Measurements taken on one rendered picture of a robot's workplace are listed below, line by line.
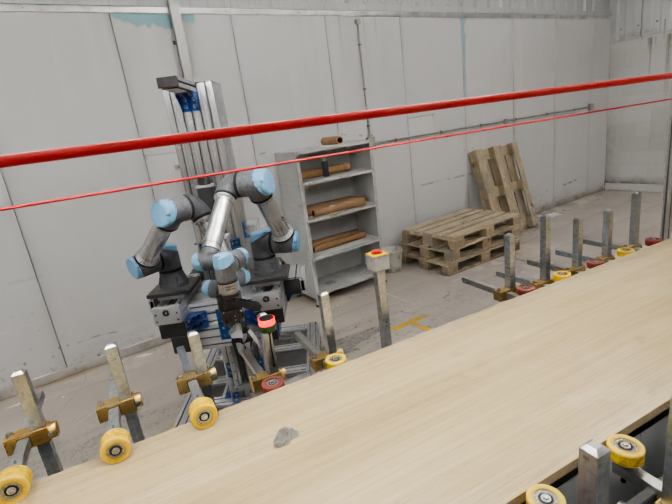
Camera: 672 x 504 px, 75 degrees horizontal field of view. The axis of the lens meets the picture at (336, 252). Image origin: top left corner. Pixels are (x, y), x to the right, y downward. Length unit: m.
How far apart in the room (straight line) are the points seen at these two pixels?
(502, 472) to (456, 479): 0.11
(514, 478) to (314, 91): 4.16
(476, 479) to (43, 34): 3.96
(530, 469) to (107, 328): 3.70
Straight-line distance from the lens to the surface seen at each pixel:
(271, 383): 1.62
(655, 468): 1.76
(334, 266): 5.00
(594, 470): 0.95
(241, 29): 4.58
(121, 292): 4.28
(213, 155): 2.42
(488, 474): 1.23
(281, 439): 1.37
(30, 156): 0.36
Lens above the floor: 1.74
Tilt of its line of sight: 16 degrees down
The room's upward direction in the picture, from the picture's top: 8 degrees counter-clockwise
